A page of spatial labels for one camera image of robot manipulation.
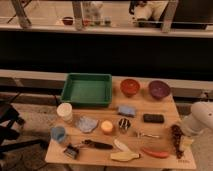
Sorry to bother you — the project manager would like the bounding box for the blue plastic cup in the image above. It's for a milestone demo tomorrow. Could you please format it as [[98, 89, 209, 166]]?
[[50, 126, 66, 143]]

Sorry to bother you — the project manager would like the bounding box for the dark red grape bunch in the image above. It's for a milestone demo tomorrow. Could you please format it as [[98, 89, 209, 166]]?
[[171, 125, 183, 159]]

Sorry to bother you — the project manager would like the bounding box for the crumpled blue grey cloth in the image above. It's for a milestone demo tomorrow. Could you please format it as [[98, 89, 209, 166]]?
[[75, 116, 98, 133]]

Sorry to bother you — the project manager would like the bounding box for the black binder clip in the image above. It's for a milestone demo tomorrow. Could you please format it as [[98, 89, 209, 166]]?
[[64, 144, 79, 159]]

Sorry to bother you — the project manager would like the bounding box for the green plastic tray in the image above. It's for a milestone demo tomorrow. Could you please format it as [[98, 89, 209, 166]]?
[[61, 73, 112, 107]]

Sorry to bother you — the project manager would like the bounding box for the purple bowl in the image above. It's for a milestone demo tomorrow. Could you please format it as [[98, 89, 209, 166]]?
[[148, 80, 171, 100]]

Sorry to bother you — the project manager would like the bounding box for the black handled brush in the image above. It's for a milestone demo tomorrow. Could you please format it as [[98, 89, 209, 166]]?
[[82, 139, 113, 150]]

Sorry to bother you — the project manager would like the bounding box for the black rectangular block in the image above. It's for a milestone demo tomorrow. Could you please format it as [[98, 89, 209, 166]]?
[[143, 114, 164, 123]]

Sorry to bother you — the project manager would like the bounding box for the orange carrot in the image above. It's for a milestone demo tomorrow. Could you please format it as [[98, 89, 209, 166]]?
[[141, 147, 170, 159]]

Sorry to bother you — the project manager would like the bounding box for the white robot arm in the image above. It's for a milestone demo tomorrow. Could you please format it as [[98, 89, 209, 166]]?
[[179, 102, 213, 152]]

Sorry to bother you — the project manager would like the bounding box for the orange round fruit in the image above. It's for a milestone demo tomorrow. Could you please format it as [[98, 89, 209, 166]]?
[[101, 120, 114, 134]]

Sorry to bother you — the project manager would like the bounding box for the background red bowl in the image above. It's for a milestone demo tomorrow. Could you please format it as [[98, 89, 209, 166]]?
[[62, 17, 73, 25]]

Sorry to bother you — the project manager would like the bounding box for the white paper cup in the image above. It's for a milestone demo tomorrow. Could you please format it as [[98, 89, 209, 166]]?
[[57, 103, 73, 122]]

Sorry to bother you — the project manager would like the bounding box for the blue sponge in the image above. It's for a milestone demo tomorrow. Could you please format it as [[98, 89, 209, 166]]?
[[118, 105, 136, 117]]

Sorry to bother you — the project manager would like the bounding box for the white spatula piece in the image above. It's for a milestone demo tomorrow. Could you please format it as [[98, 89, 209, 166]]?
[[114, 139, 131, 152]]

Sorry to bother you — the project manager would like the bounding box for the black chair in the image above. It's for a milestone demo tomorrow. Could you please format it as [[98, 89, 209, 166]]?
[[0, 93, 49, 160]]

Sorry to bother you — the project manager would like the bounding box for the small metal cup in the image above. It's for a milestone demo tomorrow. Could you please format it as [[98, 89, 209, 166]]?
[[118, 118, 131, 133]]

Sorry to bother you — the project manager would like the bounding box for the metal spoon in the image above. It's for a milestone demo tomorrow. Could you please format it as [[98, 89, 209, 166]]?
[[135, 132, 161, 139]]

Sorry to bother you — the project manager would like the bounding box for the background person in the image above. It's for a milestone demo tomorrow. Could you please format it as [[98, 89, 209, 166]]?
[[129, 0, 168, 21]]

